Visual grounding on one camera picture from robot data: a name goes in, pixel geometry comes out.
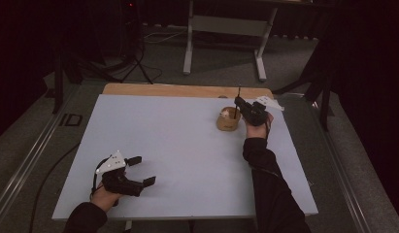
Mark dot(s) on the white metal stand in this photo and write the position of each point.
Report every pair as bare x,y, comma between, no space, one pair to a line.
229,26

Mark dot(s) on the black stand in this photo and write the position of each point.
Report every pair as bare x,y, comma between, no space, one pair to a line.
323,103
59,87

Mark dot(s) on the black tripod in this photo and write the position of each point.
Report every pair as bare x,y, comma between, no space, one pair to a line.
137,61

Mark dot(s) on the person's left hand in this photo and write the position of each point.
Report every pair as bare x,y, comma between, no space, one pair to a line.
105,198

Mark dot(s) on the white table mat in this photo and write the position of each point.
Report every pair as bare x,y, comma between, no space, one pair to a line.
187,152

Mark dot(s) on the small white object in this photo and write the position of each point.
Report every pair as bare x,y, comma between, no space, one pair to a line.
225,113

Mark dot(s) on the metal floor rail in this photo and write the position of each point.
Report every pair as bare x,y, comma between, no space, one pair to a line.
346,181
28,161

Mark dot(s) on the wooden table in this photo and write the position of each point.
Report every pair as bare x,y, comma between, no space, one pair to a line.
174,90

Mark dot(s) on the person's right hand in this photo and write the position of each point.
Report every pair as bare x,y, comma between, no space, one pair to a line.
258,131

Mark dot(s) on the white table leg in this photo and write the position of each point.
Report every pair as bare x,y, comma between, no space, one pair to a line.
129,225

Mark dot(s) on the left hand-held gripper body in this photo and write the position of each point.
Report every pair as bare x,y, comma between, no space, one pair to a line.
122,184

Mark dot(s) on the wooden pen holder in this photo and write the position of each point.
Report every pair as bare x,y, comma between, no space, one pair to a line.
227,124

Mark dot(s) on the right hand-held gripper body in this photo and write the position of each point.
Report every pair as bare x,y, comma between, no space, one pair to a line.
256,115

